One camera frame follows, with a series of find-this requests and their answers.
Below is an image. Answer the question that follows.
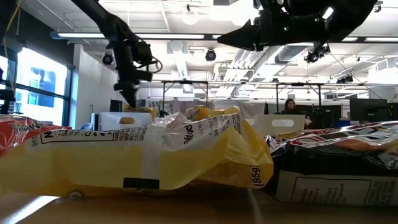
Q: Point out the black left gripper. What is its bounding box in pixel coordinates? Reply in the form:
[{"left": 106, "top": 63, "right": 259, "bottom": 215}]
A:
[{"left": 114, "top": 40, "right": 139, "bottom": 108}]

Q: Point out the red Maruchan noodle pack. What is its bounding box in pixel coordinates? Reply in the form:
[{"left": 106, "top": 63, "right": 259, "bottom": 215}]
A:
[{"left": 0, "top": 114, "right": 73, "bottom": 158}]

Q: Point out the black computer monitor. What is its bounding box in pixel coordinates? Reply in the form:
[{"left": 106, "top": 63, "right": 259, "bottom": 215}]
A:
[
  {"left": 349, "top": 98, "right": 389, "bottom": 123},
  {"left": 306, "top": 104, "right": 343, "bottom": 128}
]

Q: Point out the black Maruchan fire noodle pack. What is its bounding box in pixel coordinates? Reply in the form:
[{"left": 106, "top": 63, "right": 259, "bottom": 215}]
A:
[{"left": 266, "top": 120, "right": 398, "bottom": 208}]

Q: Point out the white plastic bin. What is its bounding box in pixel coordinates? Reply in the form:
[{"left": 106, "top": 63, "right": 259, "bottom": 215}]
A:
[{"left": 253, "top": 113, "right": 307, "bottom": 138}]

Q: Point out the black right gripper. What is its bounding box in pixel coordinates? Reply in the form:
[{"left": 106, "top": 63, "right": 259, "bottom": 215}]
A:
[{"left": 217, "top": 9, "right": 330, "bottom": 52}]

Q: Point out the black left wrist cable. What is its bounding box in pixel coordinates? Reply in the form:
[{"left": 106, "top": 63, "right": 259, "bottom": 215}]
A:
[{"left": 136, "top": 54, "right": 164, "bottom": 75}]

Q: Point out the clear plastic bin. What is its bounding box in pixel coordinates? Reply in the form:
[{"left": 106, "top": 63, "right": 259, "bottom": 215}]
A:
[{"left": 98, "top": 111, "right": 154, "bottom": 132}]

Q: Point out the silver ventilation duct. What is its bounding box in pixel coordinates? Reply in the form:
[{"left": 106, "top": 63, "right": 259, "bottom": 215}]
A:
[{"left": 273, "top": 44, "right": 310, "bottom": 65}]

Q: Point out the person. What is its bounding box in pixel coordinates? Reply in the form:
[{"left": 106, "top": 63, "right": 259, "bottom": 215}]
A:
[{"left": 280, "top": 98, "right": 302, "bottom": 115}]

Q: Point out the long ceiling light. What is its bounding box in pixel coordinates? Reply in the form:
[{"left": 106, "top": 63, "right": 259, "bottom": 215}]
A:
[
  {"left": 340, "top": 36, "right": 398, "bottom": 44},
  {"left": 49, "top": 30, "right": 206, "bottom": 40}
]

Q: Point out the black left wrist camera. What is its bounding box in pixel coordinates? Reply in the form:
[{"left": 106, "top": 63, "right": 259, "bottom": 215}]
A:
[{"left": 133, "top": 68, "right": 154, "bottom": 83}]

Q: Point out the black metal rack frame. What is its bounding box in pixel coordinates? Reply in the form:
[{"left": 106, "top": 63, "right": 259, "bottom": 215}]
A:
[
  {"left": 160, "top": 79, "right": 210, "bottom": 118},
  {"left": 275, "top": 82, "right": 324, "bottom": 108}
]

